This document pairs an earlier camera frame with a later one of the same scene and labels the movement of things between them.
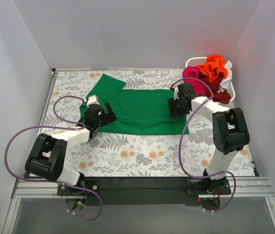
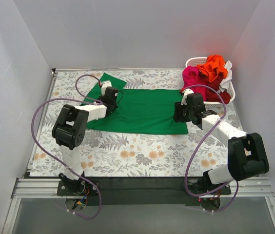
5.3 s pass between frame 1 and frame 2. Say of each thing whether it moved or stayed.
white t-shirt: stayed
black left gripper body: moved
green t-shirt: stayed
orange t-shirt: stayed
